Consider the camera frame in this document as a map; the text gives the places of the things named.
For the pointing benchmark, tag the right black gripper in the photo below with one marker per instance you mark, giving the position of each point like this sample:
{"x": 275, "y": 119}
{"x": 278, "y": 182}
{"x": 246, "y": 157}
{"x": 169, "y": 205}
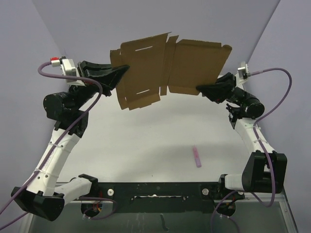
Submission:
{"x": 221, "y": 90}

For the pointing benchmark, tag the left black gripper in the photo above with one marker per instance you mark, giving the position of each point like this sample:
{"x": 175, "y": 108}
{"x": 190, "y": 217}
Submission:
{"x": 107, "y": 74}

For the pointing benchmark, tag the brown cardboard box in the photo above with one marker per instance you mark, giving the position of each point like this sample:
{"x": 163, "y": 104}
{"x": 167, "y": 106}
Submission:
{"x": 160, "y": 64}

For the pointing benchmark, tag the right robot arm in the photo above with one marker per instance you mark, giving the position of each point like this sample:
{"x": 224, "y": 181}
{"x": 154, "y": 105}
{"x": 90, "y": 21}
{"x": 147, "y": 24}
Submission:
{"x": 265, "y": 169}

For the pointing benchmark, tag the pink purple marker pen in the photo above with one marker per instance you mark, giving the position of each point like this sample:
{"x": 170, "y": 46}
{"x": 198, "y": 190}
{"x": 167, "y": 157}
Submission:
{"x": 196, "y": 157}

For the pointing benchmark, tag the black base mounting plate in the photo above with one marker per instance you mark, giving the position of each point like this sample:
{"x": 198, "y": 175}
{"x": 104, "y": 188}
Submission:
{"x": 160, "y": 198}

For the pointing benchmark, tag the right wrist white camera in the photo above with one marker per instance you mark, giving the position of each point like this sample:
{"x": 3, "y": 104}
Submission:
{"x": 243, "y": 74}

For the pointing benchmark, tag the wrist white camera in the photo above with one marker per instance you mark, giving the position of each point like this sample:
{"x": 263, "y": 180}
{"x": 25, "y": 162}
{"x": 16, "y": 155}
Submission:
{"x": 67, "y": 67}
{"x": 243, "y": 74}

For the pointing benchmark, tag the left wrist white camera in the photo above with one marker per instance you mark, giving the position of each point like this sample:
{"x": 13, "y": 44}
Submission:
{"x": 67, "y": 67}

